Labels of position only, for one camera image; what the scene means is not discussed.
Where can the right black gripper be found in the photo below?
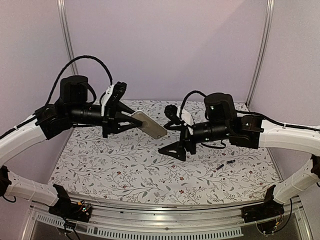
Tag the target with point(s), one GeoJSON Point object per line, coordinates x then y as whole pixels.
{"type": "Point", "coordinates": [184, 137]}

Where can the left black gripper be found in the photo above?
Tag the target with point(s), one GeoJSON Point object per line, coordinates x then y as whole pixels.
{"type": "Point", "coordinates": [114, 116]}

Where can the white grey remote control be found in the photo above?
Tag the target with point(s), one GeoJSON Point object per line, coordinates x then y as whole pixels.
{"type": "Point", "coordinates": [149, 126]}

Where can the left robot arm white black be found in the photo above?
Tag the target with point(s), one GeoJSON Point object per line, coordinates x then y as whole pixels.
{"type": "Point", "coordinates": [71, 110]}

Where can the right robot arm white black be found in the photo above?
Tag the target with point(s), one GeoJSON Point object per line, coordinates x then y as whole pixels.
{"type": "Point", "coordinates": [250, 130]}

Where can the floral patterned table mat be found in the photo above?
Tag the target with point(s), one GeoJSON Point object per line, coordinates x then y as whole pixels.
{"type": "Point", "coordinates": [128, 167]}

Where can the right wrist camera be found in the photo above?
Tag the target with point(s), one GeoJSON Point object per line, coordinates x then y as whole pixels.
{"type": "Point", "coordinates": [170, 112]}

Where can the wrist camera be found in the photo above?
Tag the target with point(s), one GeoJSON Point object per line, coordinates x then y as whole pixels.
{"type": "Point", "coordinates": [170, 112]}
{"type": "Point", "coordinates": [116, 93]}

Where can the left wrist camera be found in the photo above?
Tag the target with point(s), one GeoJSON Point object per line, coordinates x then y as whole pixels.
{"type": "Point", "coordinates": [116, 93]}

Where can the aluminium front rail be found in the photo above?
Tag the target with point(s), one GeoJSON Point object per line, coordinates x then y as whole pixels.
{"type": "Point", "coordinates": [120, 220]}

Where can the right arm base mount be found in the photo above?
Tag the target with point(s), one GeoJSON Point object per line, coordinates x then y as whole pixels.
{"type": "Point", "coordinates": [267, 209]}

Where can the left aluminium frame post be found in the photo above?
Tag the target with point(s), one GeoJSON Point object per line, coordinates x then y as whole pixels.
{"type": "Point", "coordinates": [62, 12]}

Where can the aluminium frame post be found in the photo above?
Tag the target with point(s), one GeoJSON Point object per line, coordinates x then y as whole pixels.
{"type": "Point", "coordinates": [270, 5]}
{"type": "Point", "coordinates": [62, 12]}

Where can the right aluminium frame post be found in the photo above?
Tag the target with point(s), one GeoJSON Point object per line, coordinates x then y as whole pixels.
{"type": "Point", "coordinates": [270, 5]}

